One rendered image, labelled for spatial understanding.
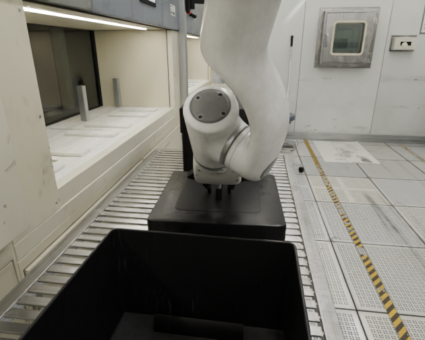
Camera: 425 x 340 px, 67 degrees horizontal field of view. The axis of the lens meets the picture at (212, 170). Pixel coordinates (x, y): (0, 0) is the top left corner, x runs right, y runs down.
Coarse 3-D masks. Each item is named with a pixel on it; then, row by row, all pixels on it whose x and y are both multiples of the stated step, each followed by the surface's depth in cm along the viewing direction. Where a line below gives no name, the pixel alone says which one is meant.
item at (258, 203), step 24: (168, 192) 78; (192, 192) 78; (216, 192) 74; (240, 192) 78; (264, 192) 78; (168, 216) 67; (192, 216) 67; (216, 216) 67; (240, 216) 67; (264, 216) 67
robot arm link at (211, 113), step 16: (192, 96) 48; (208, 96) 48; (224, 96) 48; (192, 112) 47; (208, 112) 47; (224, 112) 47; (192, 128) 47; (208, 128) 46; (224, 128) 46; (240, 128) 49; (192, 144) 53; (208, 144) 49; (224, 144) 49; (208, 160) 54; (224, 160) 50
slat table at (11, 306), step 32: (160, 160) 133; (288, 160) 132; (128, 192) 102; (160, 192) 102; (288, 192) 102; (96, 224) 84; (288, 224) 84; (64, 256) 73; (32, 288) 61; (320, 288) 61; (0, 320) 55; (32, 320) 55; (320, 320) 54
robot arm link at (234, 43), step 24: (216, 0) 35; (240, 0) 34; (264, 0) 34; (216, 24) 37; (240, 24) 36; (264, 24) 37; (216, 48) 39; (240, 48) 38; (264, 48) 40; (216, 72) 41; (240, 72) 40; (264, 72) 41; (240, 96) 41; (264, 96) 41; (264, 120) 42; (288, 120) 45; (240, 144) 48; (264, 144) 44; (240, 168) 49; (264, 168) 48
